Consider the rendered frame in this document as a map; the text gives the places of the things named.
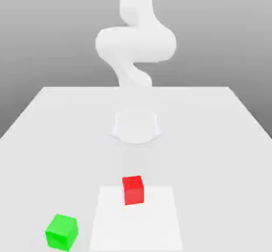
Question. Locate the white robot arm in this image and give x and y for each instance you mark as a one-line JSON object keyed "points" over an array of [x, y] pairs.
{"points": [[136, 44]]}

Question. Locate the small red cube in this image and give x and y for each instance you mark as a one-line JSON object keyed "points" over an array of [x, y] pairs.
{"points": [[133, 190]]}

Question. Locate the small green cube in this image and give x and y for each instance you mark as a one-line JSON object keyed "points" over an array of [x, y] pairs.
{"points": [[61, 231]]}

